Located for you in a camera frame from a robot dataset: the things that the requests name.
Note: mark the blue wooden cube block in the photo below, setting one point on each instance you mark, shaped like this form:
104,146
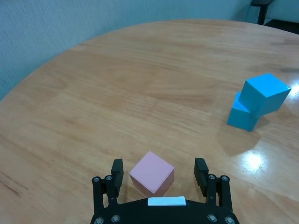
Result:
241,119
264,93

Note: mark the pink wooden cube block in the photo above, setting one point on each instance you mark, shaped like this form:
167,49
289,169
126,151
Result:
151,172

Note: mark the black office chair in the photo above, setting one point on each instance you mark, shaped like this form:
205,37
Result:
262,10

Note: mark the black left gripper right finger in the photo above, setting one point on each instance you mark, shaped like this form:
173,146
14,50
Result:
201,175

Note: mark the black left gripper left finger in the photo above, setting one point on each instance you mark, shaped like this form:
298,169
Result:
117,175

